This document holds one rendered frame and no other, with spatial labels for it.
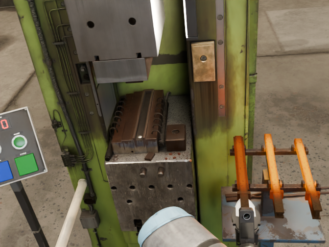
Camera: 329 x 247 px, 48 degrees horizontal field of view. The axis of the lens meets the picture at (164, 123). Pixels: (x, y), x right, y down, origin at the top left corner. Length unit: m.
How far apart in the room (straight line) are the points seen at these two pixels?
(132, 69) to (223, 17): 0.40
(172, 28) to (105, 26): 0.56
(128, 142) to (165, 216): 0.90
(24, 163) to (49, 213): 1.27
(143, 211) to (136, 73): 0.70
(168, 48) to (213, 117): 0.44
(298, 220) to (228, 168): 0.43
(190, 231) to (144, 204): 1.06
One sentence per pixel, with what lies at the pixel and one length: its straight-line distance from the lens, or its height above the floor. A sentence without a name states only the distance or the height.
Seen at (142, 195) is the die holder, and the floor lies 0.72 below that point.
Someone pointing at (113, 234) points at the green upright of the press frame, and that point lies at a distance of 2.30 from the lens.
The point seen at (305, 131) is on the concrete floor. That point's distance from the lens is 3.33.
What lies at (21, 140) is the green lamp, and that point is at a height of 1.09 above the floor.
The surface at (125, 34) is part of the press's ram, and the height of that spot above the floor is 1.46.
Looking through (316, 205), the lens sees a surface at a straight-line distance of 1.36.
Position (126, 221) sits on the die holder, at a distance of 1.88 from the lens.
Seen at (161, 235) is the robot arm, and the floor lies 1.36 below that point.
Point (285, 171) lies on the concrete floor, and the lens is 2.91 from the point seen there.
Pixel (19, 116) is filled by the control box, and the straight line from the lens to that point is 1.60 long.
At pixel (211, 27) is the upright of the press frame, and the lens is 1.49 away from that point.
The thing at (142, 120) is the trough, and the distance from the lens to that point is 1.72.
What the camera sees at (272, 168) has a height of 0.95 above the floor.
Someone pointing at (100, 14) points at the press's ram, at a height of 1.54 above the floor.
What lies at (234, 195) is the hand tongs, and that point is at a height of 0.69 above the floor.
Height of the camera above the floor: 1.93
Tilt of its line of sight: 34 degrees down
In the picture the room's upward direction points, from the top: 7 degrees counter-clockwise
